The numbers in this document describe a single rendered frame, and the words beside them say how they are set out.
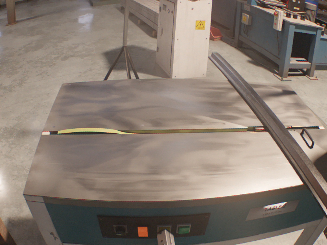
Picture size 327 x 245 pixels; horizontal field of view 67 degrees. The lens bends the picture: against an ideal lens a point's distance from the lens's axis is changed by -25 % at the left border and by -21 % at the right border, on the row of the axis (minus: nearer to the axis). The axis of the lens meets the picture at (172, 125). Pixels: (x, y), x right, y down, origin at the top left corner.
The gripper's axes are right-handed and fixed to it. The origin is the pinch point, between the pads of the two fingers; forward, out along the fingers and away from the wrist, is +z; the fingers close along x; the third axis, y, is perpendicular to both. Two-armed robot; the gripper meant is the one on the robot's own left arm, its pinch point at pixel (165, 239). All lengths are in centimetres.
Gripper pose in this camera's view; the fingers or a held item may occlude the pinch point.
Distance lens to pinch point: 67.2
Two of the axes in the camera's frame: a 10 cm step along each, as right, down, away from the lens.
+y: -7.6, 5.9, 2.8
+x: 6.4, 6.0, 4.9
